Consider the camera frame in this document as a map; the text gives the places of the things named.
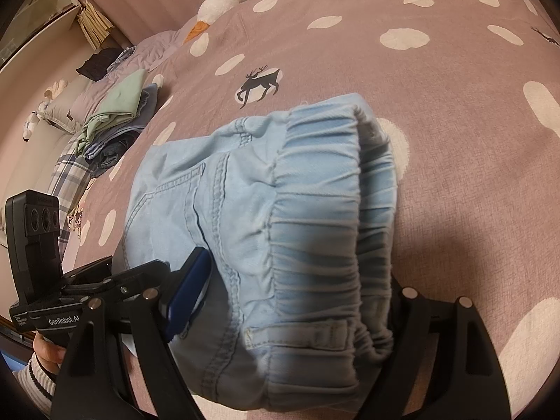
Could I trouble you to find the folded dark jeans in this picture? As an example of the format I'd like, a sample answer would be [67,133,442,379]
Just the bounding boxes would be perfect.
[84,128,145,178]

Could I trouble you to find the small white plush toy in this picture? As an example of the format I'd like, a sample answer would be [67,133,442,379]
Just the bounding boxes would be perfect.
[23,78,67,141]

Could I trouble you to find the grey pillow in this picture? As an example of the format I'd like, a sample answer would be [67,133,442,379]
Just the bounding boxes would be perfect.
[44,30,187,134]

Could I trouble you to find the folded grey-blue garment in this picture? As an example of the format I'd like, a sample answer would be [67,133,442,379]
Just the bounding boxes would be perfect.
[131,82,165,128]

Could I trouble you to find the folded green garment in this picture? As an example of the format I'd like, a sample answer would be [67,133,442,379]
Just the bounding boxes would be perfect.
[76,69,148,155]

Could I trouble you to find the plaid cloth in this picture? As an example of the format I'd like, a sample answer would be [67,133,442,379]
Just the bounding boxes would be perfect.
[51,139,108,248]

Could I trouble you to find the black cloth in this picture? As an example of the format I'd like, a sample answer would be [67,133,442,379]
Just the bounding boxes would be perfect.
[76,47,124,82]

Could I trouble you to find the pink dotted deer bedspread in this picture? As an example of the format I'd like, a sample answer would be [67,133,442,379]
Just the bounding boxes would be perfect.
[57,0,560,420]

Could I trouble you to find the person's left hand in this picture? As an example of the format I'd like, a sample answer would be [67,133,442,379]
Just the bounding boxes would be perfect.
[32,335,69,377]

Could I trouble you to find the white cabinet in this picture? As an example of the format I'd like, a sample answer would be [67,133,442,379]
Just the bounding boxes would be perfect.
[0,0,85,71]

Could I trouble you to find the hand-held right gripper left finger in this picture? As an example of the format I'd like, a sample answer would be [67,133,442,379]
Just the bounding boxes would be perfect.
[51,246,214,420]

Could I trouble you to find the light blue pants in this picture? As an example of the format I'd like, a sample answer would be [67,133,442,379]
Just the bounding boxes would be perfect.
[121,92,410,413]

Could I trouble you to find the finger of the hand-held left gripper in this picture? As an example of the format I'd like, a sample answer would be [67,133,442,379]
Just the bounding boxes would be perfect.
[61,258,114,292]
[103,259,172,316]

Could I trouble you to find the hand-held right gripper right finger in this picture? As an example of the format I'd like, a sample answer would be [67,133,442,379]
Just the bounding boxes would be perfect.
[358,286,513,420]

